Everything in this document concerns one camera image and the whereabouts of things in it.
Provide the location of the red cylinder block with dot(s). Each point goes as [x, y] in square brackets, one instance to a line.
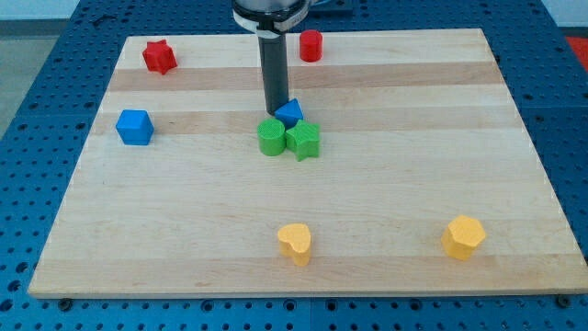
[310, 45]

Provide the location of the red star block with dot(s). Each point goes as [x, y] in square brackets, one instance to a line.
[159, 56]

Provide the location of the green star block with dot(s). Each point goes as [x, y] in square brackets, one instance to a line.
[304, 140]

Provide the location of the yellow pentagon block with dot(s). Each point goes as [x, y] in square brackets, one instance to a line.
[462, 237]

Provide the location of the green cylinder block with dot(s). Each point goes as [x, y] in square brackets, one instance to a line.
[271, 137]

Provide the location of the blue triangle block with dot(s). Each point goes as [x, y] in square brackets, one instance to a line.
[290, 113]

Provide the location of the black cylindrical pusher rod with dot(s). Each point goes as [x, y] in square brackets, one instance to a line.
[274, 65]

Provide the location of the light wooden board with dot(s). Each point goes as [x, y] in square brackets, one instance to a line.
[417, 128]

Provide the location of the blue cube block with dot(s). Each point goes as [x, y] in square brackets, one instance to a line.
[134, 127]

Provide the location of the yellow heart block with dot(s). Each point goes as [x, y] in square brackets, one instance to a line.
[294, 241]

